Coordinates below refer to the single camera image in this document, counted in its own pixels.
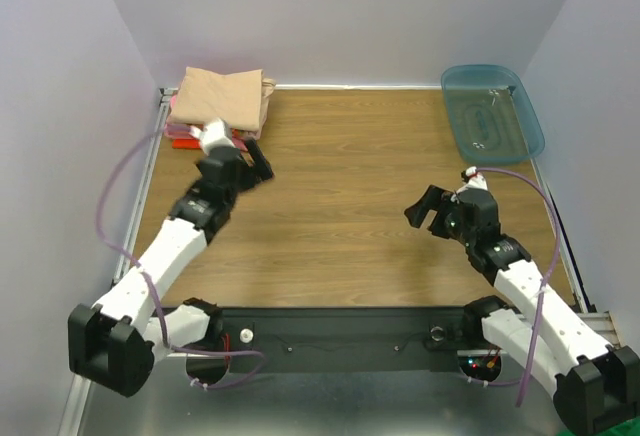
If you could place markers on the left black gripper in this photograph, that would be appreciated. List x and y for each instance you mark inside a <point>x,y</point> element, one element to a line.
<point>252,176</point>

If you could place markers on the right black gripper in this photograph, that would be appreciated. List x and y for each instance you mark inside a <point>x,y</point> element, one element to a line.
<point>436,211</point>

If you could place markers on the beige t shirt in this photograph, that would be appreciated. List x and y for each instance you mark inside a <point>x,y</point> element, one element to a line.
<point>205,83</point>

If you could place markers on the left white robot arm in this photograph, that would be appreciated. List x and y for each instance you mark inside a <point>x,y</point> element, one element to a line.
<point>116,341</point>

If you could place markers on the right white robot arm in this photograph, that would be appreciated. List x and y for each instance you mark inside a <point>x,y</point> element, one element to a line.
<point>594,386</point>

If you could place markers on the red folded t shirt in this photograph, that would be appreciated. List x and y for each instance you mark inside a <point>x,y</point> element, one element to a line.
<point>193,144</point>

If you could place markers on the plain pink folded t shirt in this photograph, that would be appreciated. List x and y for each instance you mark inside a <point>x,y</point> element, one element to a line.
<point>175,128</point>

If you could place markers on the teal plastic bin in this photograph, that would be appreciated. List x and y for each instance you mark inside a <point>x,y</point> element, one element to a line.
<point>491,115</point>

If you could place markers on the green cloth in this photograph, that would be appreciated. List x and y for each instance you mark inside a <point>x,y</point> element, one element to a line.
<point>628,428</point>

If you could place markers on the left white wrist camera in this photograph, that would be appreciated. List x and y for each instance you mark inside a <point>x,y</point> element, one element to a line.
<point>212,135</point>

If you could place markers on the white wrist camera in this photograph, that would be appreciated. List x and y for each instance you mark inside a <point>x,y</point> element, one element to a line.
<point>212,135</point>
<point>472,179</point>

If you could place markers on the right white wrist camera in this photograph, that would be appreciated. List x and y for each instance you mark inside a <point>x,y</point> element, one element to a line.
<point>472,179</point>

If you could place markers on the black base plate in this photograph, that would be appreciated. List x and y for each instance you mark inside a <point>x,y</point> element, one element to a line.
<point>326,339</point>

